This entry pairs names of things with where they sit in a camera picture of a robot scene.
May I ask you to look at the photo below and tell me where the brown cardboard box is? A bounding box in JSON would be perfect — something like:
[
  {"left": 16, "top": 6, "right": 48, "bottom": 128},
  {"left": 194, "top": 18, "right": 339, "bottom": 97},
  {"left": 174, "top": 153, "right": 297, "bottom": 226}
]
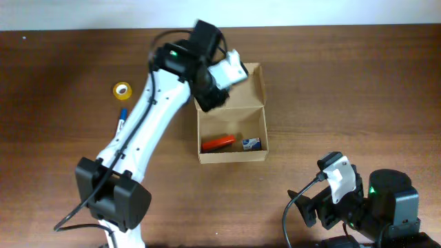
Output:
[{"left": 195, "top": 63, "right": 269, "bottom": 164}]

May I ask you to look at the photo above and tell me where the white blue staples box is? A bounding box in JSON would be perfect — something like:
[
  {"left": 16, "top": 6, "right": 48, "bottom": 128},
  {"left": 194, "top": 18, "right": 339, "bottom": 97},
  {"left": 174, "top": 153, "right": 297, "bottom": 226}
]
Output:
[{"left": 242, "top": 138, "right": 262, "bottom": 151}]

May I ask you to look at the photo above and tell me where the yellow adhesive tape roll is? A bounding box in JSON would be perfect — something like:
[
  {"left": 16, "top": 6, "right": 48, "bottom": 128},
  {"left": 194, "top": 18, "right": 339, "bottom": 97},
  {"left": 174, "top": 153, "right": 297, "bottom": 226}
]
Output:
[{"left": 112, "top": 81, "right": 132, "bottom": 101}]

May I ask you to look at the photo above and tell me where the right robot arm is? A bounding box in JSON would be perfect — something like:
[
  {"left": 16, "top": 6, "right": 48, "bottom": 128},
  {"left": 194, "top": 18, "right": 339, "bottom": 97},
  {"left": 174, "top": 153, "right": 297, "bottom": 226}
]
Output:
[{"left": 288, "top": 169, "right": 420, "bottom": 247}]

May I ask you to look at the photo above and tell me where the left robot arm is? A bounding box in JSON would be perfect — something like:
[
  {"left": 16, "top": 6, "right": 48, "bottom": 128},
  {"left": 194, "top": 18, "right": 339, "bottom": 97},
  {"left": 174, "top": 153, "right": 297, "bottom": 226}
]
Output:
[{"left": 75, "top": 20, "right": 248, "bottom": 247}]

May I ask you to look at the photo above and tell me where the blue white marker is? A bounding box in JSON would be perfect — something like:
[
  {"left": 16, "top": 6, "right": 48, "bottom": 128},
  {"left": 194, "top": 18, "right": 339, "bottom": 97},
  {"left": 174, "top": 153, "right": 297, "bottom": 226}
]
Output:
[{"left": 116, "top": 108, "right": 127, "bottom": 134}]

